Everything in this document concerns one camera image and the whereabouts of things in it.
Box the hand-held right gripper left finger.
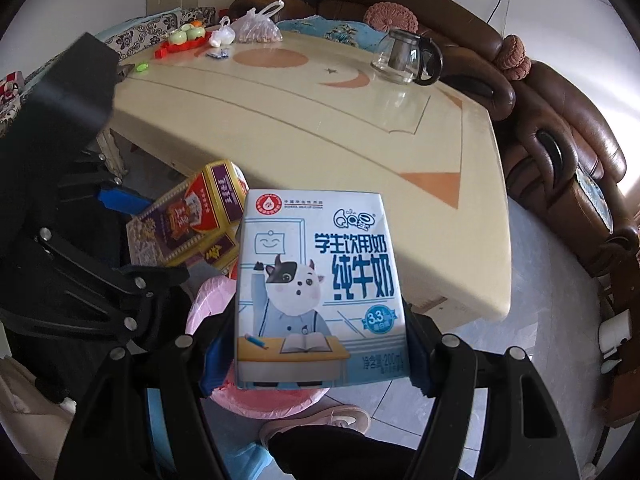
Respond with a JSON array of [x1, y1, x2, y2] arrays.
[[62, 310, 238, 480]]

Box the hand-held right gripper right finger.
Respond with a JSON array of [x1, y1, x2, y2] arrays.
[[400, 305, 578, 480]]

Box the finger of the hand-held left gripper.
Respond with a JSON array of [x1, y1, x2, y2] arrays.
[[55, 150, 156, 216], [0, 225, 193, 346]]

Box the yellow purple cardboard box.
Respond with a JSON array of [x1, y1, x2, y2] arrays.
[[125, 159, 251, 281]]

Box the light blue bin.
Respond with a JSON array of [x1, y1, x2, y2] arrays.
[[145, 385, 273, 480]]

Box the blue white milk carton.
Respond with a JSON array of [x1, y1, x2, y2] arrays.
[[234, 189, 412, 391]]

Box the floral patterned cloth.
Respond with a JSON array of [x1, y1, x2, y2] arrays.
[[95, 7, 231, 61]]

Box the person's beige shoe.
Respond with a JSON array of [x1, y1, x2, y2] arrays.
[[259, 404, 372, 448]]

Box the person's black trousers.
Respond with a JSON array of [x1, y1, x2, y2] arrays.
[[267, 422, 426, 480]]

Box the red tray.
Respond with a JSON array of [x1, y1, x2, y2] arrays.
[[154, 35, 208, 60]]

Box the small white plastic bag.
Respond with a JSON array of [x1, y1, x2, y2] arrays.
[[207, 16, 236, 46]]

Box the wooden side stand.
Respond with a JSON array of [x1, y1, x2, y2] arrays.
[[595, 280, 640, 431]]

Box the clear bag of nuts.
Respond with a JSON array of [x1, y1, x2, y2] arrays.
[[232, 0, 285, 43]]

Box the cream coffee table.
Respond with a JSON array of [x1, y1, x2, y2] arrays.
[[95, 30, 513, 326]]

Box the blue patterned cushion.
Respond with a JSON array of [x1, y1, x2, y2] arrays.
[[575, 165, 616, 233]]

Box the blue sofa cloth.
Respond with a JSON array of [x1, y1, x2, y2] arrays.
[[277, 17, 386, 51]]

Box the brown leather sofa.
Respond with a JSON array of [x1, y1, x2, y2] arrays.
[[230, 0, 640, 281]]

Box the glass teapot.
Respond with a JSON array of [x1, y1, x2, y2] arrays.
[[370, 29, 445, 86]]

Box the pink round cushion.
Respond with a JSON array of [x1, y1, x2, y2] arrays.
[[364, 2, 420, 31], [497, 35, 532, 81]]

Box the white security camera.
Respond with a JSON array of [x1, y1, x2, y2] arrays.
[[597, 310, 633, 361]]

